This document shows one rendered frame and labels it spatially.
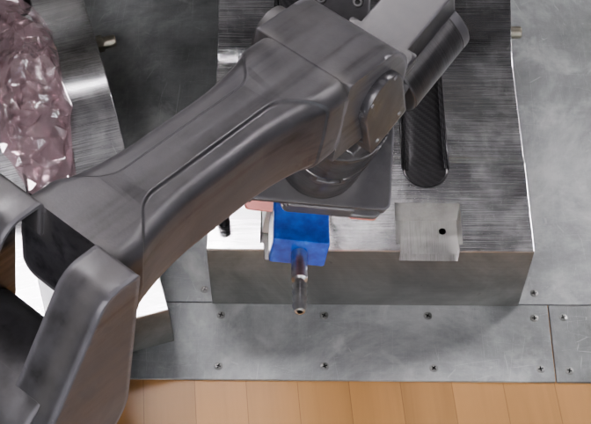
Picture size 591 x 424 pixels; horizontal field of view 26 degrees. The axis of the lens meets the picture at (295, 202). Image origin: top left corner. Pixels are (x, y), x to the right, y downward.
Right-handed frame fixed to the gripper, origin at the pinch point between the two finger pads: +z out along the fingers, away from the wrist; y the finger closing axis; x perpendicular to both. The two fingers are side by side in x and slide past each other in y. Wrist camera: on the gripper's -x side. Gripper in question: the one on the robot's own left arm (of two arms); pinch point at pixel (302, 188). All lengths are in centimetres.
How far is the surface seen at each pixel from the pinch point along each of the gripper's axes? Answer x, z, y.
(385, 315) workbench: 7.5, 11.5, -9.2
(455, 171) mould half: -4.0, 5.4, -13.2
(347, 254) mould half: 3.9, 4.5, -4.5
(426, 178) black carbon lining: -3.3, 5.9, -11.0
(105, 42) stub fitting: -17.1, 19.8, 16.7
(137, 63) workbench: -16.7, 24.0, 13.7
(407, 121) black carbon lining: -8.8, 8.5, -9.8
